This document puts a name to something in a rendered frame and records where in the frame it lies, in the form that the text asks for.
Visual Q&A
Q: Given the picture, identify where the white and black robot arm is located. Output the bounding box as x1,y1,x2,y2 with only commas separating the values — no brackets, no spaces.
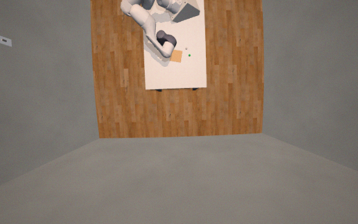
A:
121,0,182,58

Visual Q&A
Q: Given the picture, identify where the orange mat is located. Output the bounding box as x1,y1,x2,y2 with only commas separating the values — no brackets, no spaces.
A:
169,50,182,62

